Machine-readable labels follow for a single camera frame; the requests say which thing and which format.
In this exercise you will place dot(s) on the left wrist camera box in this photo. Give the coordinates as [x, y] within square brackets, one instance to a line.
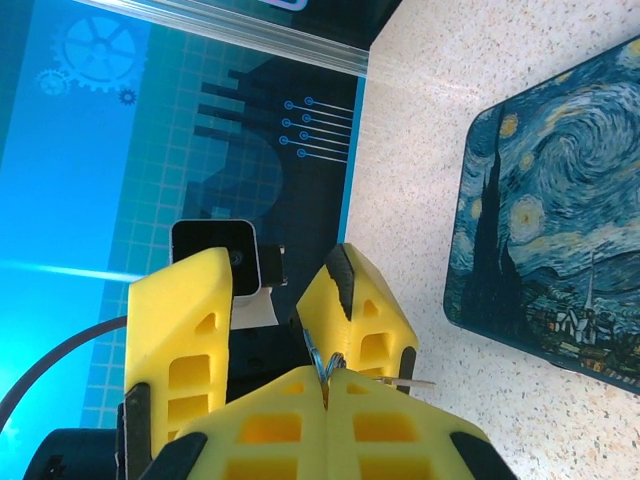
[210, 237]

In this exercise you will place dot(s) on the aluminium frame post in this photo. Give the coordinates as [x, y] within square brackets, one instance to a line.
[250, 35]

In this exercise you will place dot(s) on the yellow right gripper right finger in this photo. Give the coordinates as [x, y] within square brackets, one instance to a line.
[400, 440]

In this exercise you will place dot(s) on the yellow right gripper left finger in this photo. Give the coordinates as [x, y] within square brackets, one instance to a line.
[260, 430]

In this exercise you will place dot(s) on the starry night painted tin box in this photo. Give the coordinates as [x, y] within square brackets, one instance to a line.
[550, 200]

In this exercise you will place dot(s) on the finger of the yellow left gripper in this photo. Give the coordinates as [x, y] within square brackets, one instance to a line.
[175, 310]
[365, 320]

